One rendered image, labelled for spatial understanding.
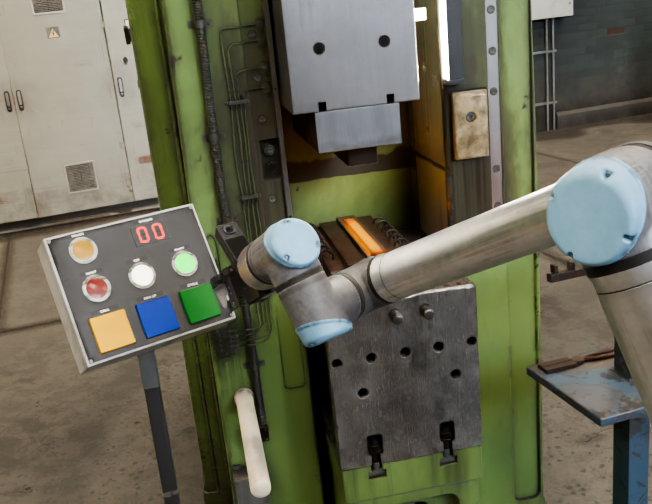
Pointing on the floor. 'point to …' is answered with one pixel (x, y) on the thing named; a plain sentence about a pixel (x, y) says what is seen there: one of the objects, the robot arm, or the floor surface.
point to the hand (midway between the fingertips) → (218, 285)
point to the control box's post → (158, 424)
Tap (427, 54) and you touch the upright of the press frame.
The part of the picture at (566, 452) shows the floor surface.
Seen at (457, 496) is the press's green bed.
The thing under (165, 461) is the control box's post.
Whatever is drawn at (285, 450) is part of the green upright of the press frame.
